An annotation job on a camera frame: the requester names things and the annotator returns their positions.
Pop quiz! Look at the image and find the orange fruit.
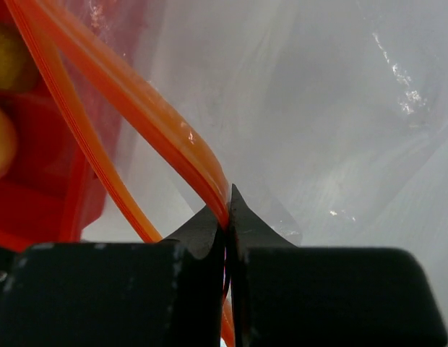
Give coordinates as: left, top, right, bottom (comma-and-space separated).
0, 109, 18, 179

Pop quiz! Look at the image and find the green apple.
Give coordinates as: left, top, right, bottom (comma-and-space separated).
0, 22, 39, 93

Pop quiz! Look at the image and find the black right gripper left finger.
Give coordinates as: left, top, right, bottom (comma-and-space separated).
0, 207, 225, 346

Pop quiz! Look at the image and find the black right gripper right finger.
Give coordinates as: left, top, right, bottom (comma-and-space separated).
228, 188, 448, 346

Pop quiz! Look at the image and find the clear zip top bag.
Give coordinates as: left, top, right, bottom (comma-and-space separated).
6, 1, 448, 346

